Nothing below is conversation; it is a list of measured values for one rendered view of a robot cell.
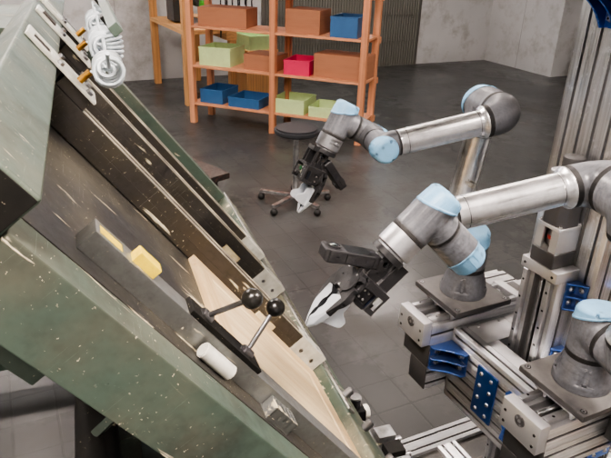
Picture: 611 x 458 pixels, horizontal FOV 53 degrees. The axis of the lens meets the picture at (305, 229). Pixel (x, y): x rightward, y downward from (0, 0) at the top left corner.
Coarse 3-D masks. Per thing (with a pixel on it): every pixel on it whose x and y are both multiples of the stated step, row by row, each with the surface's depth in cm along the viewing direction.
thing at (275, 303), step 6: (270, 300) 119; (276, 300) 118; (270, 306) 118; (276, 306) 118; (282, 306) 118; (270, 312) 118; (276, 312) 118; (282, 312) 118; (270, 318) 118; (264, 324) 117; (258, 330) 117; (258, 336) 116; (252, 342) 116; (246, 348) 114; (246, 354) 114; (252, 354) 115
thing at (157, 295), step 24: (96, 240) 94; (120, 264) 97; (144, 288) 100; (168, 288) 105; (168, 312) 103; (192, 336) 107; (240, 360) 112; (240, 384) 115; (264, 384) 117; (288, 408) 121; (312, 432) 126; (336, 456) 132
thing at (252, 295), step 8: (248, 288) 104; (248, 296) 103; (256, 296) 103; (232, 304) 106; (240, 304) 105; (248, 304) 103; (256, 304) 103; (208, 312) 108; (216, 312) 107; (224, 312) 107; (208, 320) 108
